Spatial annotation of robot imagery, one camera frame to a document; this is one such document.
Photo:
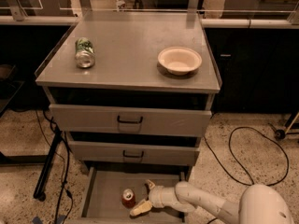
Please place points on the green soda can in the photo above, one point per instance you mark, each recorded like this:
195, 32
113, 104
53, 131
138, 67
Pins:
84, 53

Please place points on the red coke can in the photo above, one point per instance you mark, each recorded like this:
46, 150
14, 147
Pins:
128, 198

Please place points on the grey metal drawer cabinet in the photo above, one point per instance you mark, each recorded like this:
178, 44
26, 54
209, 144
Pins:
126, 72

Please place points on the black middle drawer handle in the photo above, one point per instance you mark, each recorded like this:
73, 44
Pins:
133, 155

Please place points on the black top drawer handle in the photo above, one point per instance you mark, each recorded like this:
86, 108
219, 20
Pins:
129, 121

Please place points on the grey top drawer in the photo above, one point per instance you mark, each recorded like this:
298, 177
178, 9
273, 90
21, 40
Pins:
103, 119

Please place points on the clear water bottle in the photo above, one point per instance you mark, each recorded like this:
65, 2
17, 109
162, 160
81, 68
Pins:
120, 4

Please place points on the black drawer handle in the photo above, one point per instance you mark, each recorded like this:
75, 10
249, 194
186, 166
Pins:
129, 121
133, 155

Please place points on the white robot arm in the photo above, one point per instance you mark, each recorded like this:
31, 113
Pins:
258, 204

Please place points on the wheeled cart leg right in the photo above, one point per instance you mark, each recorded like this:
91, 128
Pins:
291, 127

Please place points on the grey middle drawer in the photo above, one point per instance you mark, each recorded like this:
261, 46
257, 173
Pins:
158, 149

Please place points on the black stand leg with wheel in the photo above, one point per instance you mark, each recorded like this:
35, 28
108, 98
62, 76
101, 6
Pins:
39, 193

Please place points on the white horizontal rail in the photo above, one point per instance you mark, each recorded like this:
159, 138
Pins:
151, 19

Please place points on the grey open bottom drawer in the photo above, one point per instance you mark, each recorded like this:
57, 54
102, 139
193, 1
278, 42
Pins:
101, 201

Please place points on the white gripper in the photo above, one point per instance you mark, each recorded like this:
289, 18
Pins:
155, 194

